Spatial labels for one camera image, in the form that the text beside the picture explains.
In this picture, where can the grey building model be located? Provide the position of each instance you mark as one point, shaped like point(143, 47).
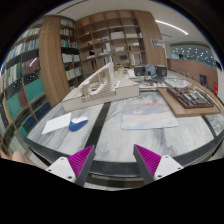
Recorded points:
point(150, 70)

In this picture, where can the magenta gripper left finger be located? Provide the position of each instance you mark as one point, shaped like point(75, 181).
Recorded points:
point(74, 168)

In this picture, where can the white architectural model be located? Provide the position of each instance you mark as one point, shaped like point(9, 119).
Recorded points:
point(105, 85)

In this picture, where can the pastel patterned mouse pad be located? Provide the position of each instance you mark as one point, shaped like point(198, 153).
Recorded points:
point(147, 116)

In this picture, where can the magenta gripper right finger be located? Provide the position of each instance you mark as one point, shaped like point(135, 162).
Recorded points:
point(153, 166)

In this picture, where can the white paper sheet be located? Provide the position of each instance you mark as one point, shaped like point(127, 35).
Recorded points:
point(57, 123)

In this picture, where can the left bookshelf with books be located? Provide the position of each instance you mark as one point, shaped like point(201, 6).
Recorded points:
point(22, 95)

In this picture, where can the brown architectural model on board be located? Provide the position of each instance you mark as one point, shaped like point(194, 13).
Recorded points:
point(185, 102)

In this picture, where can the wooden bookshelf wall unit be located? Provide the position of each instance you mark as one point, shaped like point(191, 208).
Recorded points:
point(70, 51)

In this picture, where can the blue and white computer mouse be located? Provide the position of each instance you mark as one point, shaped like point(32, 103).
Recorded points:
point(77, 123)

